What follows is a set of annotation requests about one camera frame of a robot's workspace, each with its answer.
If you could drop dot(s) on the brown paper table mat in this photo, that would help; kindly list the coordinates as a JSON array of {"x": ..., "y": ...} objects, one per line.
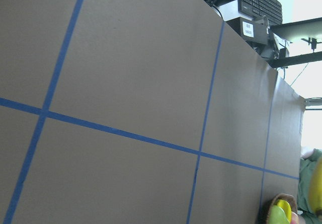
[{"x": 139, "y": 111}]

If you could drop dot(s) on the black box with label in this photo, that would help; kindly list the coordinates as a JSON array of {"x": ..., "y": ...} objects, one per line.
[{"x": 249, "y": 30}]

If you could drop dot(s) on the black keyboard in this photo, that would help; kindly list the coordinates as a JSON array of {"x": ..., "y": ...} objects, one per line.
[{"x": 272, "y": 9}]

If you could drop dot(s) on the person in green shirt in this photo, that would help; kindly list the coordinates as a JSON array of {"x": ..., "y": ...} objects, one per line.
[{"x": 307, "y": 167}]

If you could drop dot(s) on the yellow green star fruit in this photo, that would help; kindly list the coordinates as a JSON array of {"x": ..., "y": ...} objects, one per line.
[{"x": 280, "y": 212}]

